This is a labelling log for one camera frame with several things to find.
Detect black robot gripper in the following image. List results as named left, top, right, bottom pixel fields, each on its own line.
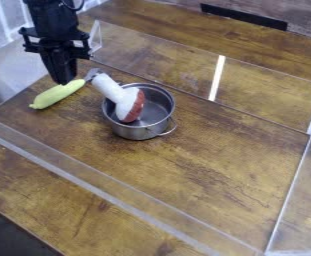
left=18, top=0, right=89, bottom=84

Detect yellow-green toy corn cob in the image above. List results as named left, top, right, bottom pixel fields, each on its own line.
left=29, top=79, right=85, bottom=110

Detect small stainless steel pot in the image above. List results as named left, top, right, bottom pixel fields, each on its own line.
left=101, top=83, right=176, bottom=141

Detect black strip on table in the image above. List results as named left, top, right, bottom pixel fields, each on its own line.
left=200, top=3, right=288, bottom=31

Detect black cable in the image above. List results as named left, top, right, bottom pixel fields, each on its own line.
left=58, top=0, right=86, bottom=12

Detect clear acrylic enclosure wall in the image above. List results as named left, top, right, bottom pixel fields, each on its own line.
left=0, top=21, right=311, bottom=256

